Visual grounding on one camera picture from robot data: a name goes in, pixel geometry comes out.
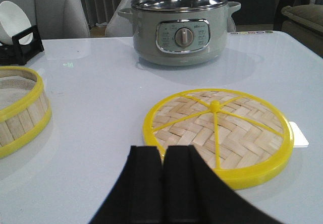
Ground grey chair right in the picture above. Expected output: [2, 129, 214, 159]
[105, 0, 236, 37]

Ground olive sofa cushion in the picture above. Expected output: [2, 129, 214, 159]
[281, 4, 322, 57]

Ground black bowl rack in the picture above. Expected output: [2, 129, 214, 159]
[1, 25, 44, 66]

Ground grey electric cooking pot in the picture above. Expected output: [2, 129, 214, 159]
[118, 2, 241, 66]

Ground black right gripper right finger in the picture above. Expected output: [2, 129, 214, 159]
[164, 146, 279, 223]

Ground yellow bamboo steamer lid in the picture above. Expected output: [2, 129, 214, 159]
[143, 88, 294, 189]

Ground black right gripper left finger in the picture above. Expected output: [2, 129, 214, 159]
[90, 146, 162, 223]

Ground grey chair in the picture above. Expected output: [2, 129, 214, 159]
[105, 0, 236, 37]
[1, 0, 90, 39]

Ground bamboo steamer basket yellow rims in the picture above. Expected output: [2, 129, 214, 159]
[1, 66, 51, 158]

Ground white ceramic bowl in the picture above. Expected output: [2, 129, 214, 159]
[1, 1, 31, 45]

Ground grey chair left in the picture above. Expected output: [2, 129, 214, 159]
[1, 0, 90, 39]

